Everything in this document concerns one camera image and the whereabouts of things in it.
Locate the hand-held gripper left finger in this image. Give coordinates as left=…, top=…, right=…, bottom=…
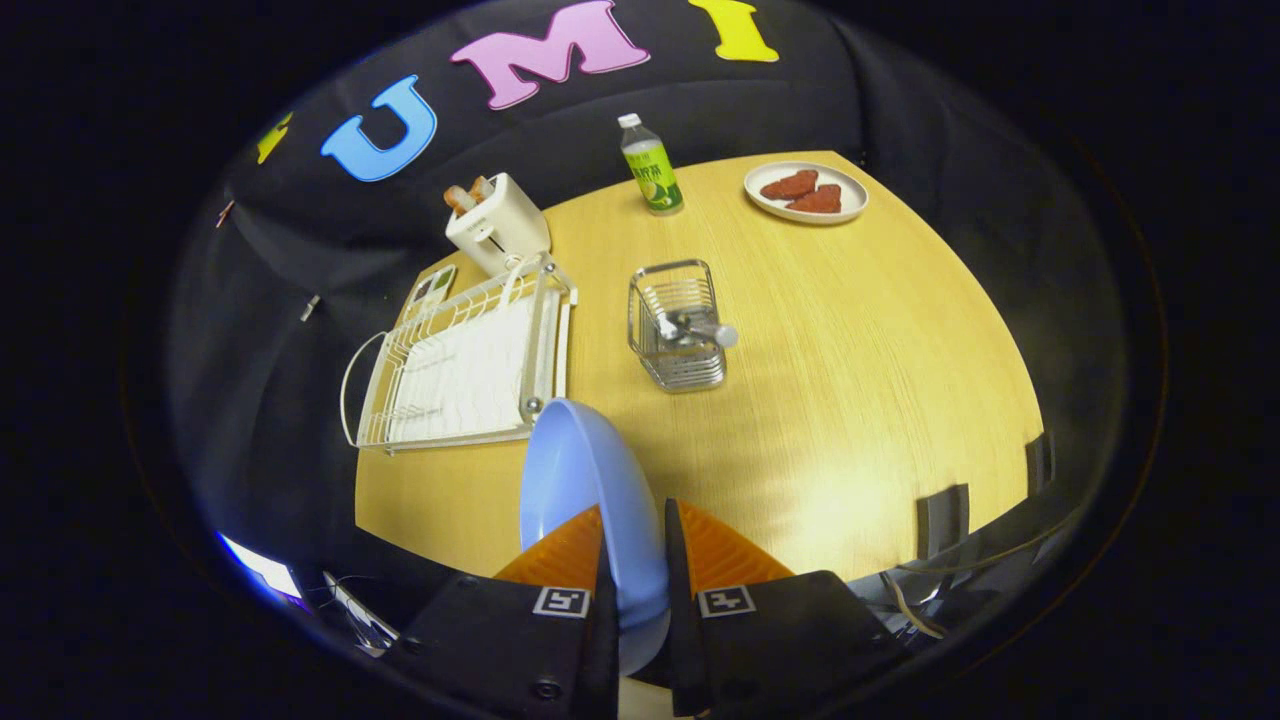
left=385, top=505, right=621, bottom=720

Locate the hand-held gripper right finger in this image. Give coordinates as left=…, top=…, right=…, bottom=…
left=665, top=498, right=901, bottom=717

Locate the metal wire basket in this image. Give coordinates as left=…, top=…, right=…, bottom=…
left=627, top=259, right=729, bottom=393

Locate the white wire dish rack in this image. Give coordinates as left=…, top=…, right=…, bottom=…
left=340, top=252, right=579, bottom=456

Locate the metal spoon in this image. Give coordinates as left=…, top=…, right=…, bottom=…
left=655, top=310, right=740, bottom=350

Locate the white plate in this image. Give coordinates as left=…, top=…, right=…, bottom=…
left=743, top=161, right=869, bottom=226

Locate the white device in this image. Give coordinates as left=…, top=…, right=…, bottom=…
left=320, top=572, right=401, bottom=657

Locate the bright monitor screen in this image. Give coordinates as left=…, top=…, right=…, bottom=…
left=218, top=533, right=302, bottom=604

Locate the white toaster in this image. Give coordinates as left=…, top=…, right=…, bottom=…
left=445, top=172, right=552, bottom=278

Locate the green label drink bottle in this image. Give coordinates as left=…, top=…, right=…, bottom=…
left=617, top=113, right=685, bottom=217

